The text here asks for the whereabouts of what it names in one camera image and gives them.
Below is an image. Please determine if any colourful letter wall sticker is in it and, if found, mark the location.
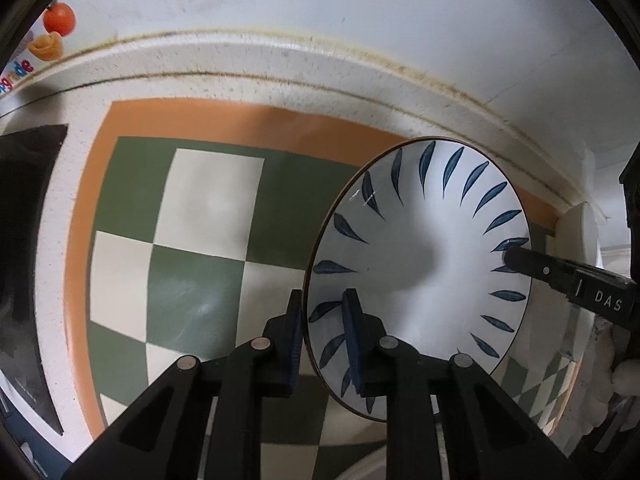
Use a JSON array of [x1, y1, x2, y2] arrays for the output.
[[0, 57, 36, 97]]

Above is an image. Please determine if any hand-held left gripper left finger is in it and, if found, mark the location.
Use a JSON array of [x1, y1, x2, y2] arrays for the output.
[[62, 289, 304, 480]]

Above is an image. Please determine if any white plate with blue leaves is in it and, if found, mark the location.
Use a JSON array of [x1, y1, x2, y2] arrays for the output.
[[303, 137, 532, 423]]

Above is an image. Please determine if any plain white plate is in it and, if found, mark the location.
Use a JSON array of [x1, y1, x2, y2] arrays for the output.
[[336, 447, 401, 480]]

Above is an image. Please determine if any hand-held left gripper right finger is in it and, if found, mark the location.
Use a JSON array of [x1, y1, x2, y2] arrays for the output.
[[342, 287, 583, 480]]

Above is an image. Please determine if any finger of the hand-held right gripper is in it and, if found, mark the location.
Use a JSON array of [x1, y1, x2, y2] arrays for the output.
[[504, 241, 576, 307]]

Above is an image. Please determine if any person's right hand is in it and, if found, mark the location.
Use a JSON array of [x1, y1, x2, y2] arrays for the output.
[[612, 357, 640, 399]]

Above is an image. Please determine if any green and white checkered tablecloth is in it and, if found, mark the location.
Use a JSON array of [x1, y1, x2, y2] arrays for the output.
[[62, 99, 583, 480]]

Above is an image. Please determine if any black gas stove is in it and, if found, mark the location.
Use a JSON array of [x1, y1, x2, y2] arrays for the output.
[[0, 124, 68, 436]]

